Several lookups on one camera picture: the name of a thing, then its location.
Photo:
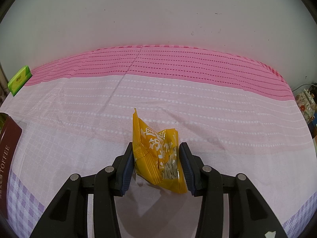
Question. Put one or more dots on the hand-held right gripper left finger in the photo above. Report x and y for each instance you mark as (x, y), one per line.
(127, 176)

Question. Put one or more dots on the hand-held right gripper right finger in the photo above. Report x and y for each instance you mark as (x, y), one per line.
(187, 173)

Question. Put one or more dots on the orange snack packet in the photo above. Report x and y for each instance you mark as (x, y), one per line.
(148, 153)

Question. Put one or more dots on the maroon and gold tin box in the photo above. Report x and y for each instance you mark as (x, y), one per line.
(10, 138)

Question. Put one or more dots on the pink and purple checked sheet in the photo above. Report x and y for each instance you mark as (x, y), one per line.
(198, 104)

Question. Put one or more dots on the white paper scrap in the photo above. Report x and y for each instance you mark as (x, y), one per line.
(270, 235)

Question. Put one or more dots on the stack of colourful boxes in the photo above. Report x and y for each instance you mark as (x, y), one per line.
(314, 126)

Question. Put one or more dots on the floral ceramic teapot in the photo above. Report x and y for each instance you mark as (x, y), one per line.
(305, 104)

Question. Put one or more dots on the green tissue pack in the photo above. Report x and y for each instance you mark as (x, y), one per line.
(19, 79)

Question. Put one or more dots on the beige curtain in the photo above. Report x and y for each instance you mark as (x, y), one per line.
(2, 84)

